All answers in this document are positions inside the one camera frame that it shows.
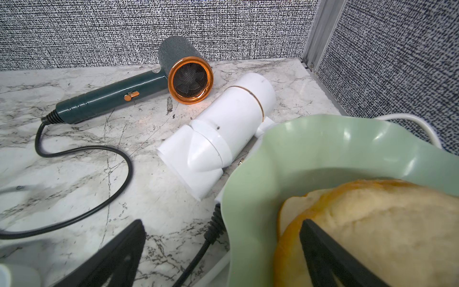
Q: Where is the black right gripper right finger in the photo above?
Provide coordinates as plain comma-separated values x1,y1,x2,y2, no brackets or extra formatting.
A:
300,220,387,287

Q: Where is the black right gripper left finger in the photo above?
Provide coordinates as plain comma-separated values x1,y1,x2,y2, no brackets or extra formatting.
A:
56,220,146,287

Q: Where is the black cable of green dryer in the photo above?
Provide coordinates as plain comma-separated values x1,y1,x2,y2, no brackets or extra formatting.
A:
0,121,134,240

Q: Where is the bread roll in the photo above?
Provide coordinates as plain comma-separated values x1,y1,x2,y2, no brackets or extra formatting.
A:
274,180,459,287

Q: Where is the light green scalloped plate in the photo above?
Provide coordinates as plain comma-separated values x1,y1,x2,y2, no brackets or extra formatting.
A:
221,114,459,287

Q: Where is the white hair dryer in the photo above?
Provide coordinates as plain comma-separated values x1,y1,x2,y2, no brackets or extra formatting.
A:
157,73,276,201

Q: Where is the green hair dryer orange nozzle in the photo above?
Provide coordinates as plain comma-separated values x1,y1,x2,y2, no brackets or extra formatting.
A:
41,36,213,125

